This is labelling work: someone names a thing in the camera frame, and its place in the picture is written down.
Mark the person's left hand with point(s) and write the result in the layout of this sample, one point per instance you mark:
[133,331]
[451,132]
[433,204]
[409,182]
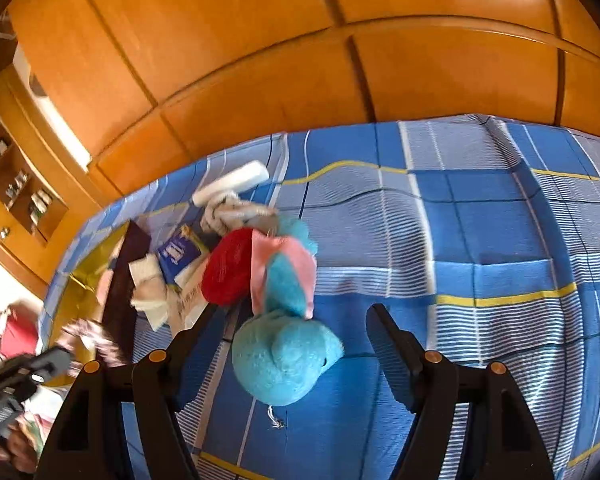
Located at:
[17,452]

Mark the gold cardboard box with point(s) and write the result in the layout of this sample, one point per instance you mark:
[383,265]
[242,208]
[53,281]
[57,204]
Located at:
[87,260]

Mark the blue plush toy pink ears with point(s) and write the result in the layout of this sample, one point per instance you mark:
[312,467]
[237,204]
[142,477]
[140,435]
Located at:
[280,360]

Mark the wooden shelf cabinet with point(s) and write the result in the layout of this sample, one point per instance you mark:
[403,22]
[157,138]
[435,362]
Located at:
[15,180]

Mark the long white soft packet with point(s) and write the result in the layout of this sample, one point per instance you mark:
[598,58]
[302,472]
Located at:
[230,180]

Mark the white fluffy plush toy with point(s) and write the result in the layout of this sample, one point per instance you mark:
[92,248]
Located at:
[150,285]

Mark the red cloth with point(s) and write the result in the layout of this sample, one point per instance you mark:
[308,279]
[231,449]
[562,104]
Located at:
[227,270]

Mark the pair of white gloves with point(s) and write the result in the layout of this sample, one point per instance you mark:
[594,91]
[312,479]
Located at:
[235,215]

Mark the blue plaid bedsheet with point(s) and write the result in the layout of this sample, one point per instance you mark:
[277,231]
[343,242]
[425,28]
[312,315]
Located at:
[480,220]

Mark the striped pink cloth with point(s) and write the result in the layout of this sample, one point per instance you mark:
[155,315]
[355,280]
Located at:
[95,340]

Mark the wooden wardrobe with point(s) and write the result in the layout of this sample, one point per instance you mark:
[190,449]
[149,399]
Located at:
[280,35]

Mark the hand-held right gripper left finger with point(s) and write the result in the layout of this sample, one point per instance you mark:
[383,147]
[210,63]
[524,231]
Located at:
[197,332]

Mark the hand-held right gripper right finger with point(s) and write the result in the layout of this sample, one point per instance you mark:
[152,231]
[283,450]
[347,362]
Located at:
[395,360]

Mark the blue tissue packet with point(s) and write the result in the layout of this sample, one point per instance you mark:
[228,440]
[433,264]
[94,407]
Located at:
[177,252]

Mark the dark red fabric bundle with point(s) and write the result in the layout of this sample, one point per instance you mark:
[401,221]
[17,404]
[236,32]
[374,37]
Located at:
[17,335]

